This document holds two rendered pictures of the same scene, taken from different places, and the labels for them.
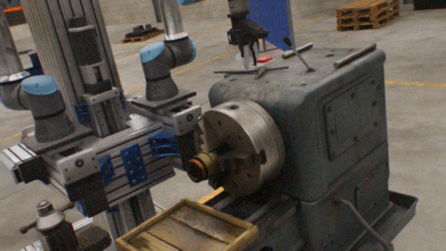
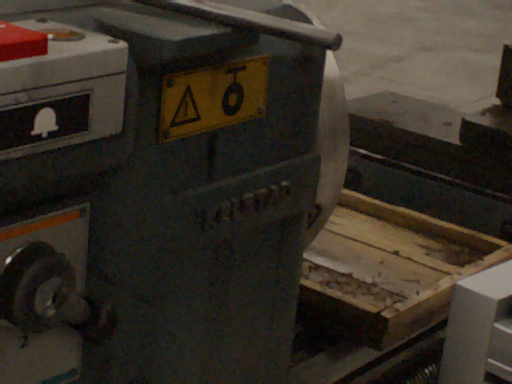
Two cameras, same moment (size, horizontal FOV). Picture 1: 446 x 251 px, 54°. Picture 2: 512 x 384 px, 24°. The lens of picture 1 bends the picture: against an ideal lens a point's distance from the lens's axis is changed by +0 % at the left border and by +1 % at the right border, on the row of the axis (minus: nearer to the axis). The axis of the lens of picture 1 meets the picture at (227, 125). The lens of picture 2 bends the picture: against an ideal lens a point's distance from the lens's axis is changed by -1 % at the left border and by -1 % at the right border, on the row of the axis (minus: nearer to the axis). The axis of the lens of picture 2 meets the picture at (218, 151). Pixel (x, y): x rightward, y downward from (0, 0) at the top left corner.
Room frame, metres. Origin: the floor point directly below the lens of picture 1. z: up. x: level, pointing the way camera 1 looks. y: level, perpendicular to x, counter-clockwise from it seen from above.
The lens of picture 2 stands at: (2.47, -0.19, 1.41)
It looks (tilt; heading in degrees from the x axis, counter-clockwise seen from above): 17 degrees down; 169
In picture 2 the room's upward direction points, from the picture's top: 5 degrees clockwise
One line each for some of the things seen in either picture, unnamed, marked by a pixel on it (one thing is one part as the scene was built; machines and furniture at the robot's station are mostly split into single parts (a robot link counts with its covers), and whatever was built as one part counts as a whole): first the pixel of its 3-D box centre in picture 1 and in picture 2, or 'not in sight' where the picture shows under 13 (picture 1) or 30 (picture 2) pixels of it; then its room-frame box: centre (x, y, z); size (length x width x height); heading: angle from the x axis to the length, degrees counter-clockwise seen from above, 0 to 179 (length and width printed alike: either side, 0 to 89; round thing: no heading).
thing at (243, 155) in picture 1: (238, 160); not in sight; (1.26, -0.02, 1.09); 0.12 x 0.11 x 0.05; 41
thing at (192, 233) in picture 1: (186, 238); (325, 246); (1.19, 0.20, 0.89); 0.36 x 0.30 x 0.04; 41
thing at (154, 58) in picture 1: (155, 60); not in sight; (1.94, 0.26, 1.33); 0.13 x 0.12 x 0.14; 128
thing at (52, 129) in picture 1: (52, 123); not in sight; (1.65, 0.67, 1.21); 0.15 x 0.15 x 0.10
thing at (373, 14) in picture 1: (368, 12); not in sight; (9.00, -3.26, 0.22); 1.25 x 0.86 x 0.44; 136
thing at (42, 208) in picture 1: (44, 206); not in sight; (1.03, 0.51, 1.17); 0.04 x 0.04 x 0.03
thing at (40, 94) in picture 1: (41, 94); not in sight; (1.66, 0.68, 1.33); 0.13 x 0.12 x 0.14; 56
